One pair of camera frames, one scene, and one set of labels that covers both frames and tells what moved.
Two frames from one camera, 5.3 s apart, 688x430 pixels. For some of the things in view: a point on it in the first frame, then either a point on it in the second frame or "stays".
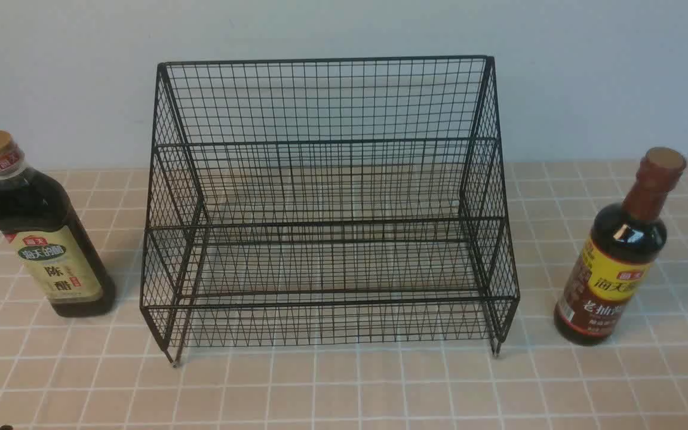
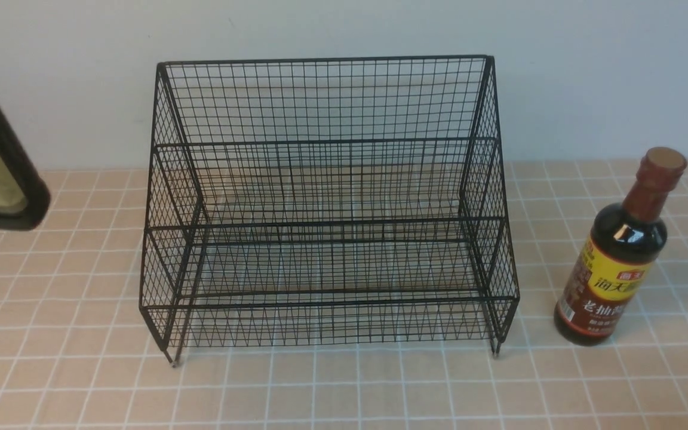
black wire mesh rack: [328, 201] stays
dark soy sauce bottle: [625, 242] stays
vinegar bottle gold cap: [37, 218] -> [2, 187]
